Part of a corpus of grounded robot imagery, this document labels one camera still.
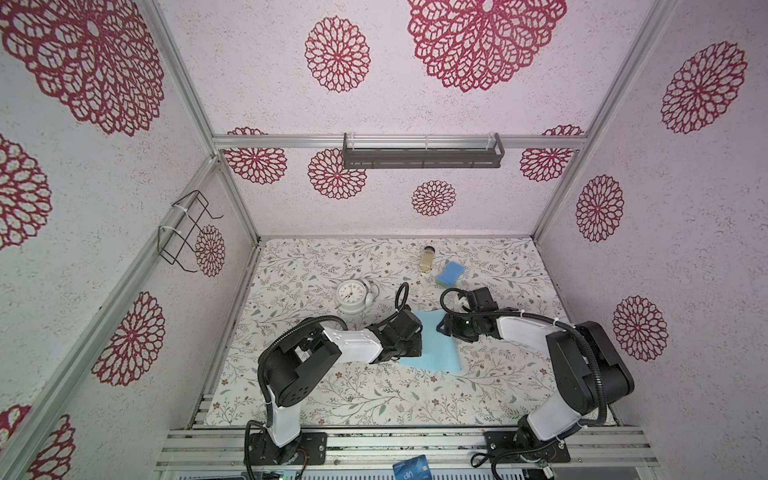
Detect black wire wall basket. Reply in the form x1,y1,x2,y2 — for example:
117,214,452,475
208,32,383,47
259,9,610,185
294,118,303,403
156,189,224,274

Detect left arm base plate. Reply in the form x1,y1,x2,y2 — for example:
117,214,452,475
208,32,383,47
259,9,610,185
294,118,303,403
244,430,328,466

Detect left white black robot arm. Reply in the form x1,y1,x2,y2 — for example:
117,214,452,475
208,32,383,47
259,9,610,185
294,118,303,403
257,307,423,448

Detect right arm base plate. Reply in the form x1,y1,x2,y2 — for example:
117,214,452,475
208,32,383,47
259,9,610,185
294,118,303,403
483,428,571,464

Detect light blue paper sheet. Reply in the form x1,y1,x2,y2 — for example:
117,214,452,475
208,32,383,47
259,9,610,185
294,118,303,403
398,310,461,373

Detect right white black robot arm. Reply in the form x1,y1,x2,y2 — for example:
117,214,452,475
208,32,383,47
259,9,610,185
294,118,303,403
437,287,635,452

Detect white alarm clock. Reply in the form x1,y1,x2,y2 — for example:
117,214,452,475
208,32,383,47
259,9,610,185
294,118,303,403
334,278,380,315

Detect small yellow liquid jar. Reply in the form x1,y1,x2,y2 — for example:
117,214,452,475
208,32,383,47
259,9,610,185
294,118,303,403
419,246,436,274

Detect blue card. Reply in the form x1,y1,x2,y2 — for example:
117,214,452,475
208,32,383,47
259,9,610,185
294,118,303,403
392,455,433,480

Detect blue green sponge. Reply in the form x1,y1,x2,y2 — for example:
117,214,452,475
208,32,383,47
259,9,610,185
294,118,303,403
435,261,466,288

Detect black wall shelf rack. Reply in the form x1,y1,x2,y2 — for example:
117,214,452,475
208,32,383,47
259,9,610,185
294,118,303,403
342,134,506,170

